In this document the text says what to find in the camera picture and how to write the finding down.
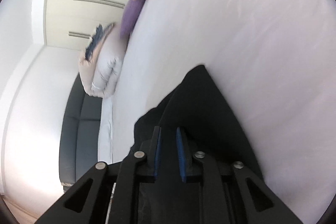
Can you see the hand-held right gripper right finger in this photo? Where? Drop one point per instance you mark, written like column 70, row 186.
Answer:
column 181, row 155

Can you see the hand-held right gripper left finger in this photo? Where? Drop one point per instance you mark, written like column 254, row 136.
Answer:
column 157, row 153

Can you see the black denim pants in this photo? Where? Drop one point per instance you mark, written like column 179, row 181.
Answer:
column 199, row 98

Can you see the white pillow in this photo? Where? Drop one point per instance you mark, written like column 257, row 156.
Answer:
column 106, row 129

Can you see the grey upholstered headboard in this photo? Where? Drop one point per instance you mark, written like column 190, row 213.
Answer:
column 78, row 129

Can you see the folded beige duvet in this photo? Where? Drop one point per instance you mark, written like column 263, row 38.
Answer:
column 107, row 69

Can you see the blue ruffled cloth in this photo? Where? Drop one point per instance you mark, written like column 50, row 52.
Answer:
column 95, row 43

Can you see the bed with white sheet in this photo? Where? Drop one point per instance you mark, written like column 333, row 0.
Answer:
column 236, row 29

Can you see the purple cushion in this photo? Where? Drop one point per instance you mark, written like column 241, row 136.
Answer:
column 132, row 14

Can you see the white wardrobe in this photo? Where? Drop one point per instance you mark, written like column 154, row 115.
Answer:
column 78, row 16

